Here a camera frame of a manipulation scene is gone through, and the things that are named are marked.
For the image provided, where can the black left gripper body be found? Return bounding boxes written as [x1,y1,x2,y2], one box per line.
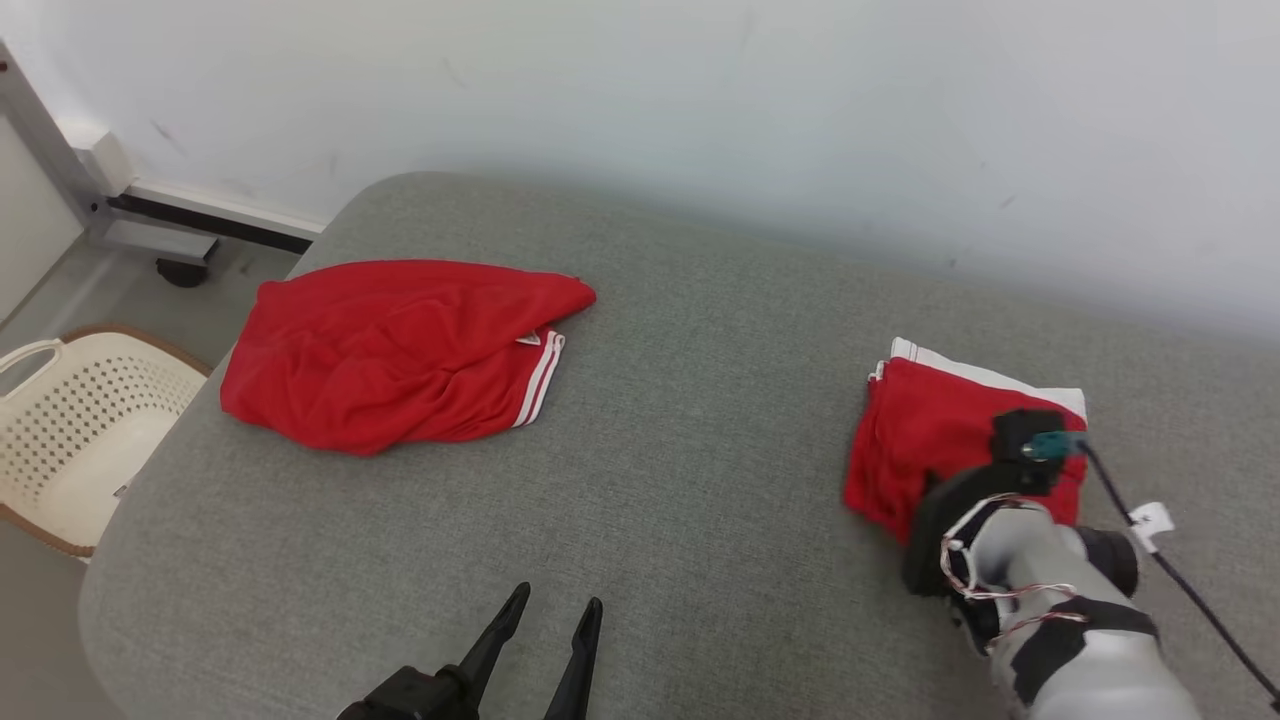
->
[337,665,483,720]

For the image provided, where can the white skirting board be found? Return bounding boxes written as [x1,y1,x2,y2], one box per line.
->
[108,180,327,254]

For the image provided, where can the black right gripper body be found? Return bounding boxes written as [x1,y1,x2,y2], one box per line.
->
[903,458,1063,601]

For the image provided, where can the thin red white wire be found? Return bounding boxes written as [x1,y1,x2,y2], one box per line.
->
[938,493,1093,656]

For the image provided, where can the white cable tag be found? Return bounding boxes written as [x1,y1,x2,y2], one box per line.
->
[1128,502,1175,554]

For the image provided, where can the cream perforated laundry basket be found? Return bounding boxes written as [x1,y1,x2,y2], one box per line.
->
[0,323,213,561]

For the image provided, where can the red shorts with white band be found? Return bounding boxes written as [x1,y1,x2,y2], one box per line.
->
[843,337,1089,546]

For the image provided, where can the red jersey with black number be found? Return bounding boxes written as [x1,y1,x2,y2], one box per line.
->
[219,259,598,458]

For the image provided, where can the grey metal frame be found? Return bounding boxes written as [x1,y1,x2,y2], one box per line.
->
[0,42,218,266]

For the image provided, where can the grey fabric sofa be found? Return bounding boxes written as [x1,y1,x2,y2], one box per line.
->
[78,171,1280,720]

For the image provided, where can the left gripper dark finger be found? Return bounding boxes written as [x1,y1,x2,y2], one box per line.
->
[545,597,604,720]
[455,582,531,693]

